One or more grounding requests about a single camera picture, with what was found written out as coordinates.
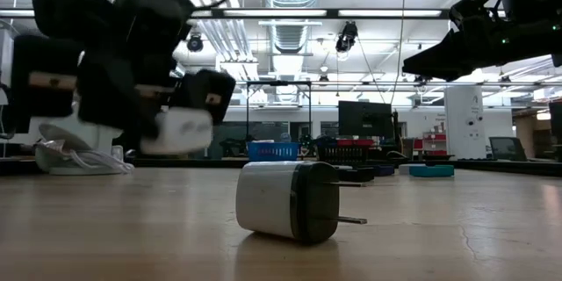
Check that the black aluminium table frame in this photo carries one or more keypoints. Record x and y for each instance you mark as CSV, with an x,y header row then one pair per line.
x,y
505,168

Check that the black ceiling spotlight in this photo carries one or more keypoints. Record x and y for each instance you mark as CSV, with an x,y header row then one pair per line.
x,y
348,35
195,44

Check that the teal small display module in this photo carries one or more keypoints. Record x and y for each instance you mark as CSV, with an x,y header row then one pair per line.
x,y
432,171

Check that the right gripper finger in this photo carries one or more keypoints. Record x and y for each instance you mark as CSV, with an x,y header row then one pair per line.
x,y
448,50
452,71

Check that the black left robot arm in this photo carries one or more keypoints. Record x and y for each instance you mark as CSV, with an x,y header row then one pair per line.
x,y
57,4

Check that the black plastic basket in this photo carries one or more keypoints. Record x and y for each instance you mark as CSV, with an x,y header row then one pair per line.
x,y
344,156

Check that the black computer monitor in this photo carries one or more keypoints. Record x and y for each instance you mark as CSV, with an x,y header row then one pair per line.
x,y
364,118
556,127

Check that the blue plastic basket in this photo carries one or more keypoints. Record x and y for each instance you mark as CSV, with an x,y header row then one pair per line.
x,y
272,151

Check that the black small display module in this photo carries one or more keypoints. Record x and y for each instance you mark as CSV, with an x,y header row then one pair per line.
x,y
358,174

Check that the red storage shelf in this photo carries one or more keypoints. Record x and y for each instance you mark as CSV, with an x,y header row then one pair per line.
x,y
432,145

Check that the black beam with light strips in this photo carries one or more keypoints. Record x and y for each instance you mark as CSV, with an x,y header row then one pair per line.
x,y
331,13

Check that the white and black wall charger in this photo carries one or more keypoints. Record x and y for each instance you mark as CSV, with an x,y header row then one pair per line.
x,y
272,202

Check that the large white wall charger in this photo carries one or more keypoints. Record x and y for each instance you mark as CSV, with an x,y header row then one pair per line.
x,y
180,131

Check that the silver ventilation duct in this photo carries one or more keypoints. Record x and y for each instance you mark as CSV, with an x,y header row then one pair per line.
x,y
292,37

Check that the red crate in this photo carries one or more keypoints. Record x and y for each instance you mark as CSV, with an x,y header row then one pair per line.
x,y
353,142

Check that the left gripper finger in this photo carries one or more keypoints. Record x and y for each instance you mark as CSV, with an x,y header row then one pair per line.
x,y
114,92
197,90

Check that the black metal frame stand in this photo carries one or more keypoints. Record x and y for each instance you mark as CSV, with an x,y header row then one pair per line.
x,y
278,83

